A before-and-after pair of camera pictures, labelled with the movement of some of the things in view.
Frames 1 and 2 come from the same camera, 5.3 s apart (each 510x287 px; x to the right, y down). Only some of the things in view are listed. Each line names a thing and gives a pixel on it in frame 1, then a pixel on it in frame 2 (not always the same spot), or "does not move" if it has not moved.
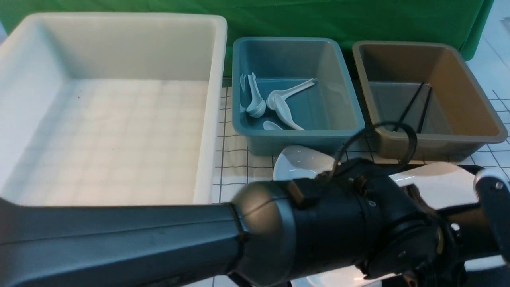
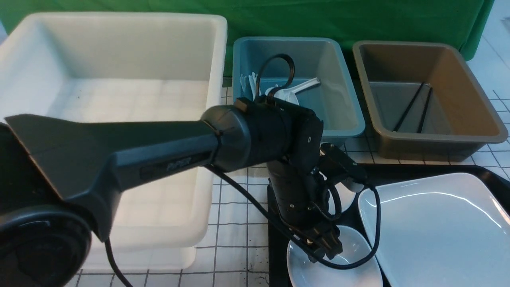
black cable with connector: [425, 110] does not move
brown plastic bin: [434, 87] does not move
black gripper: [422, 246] to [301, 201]
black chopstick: [408, 107] does not move
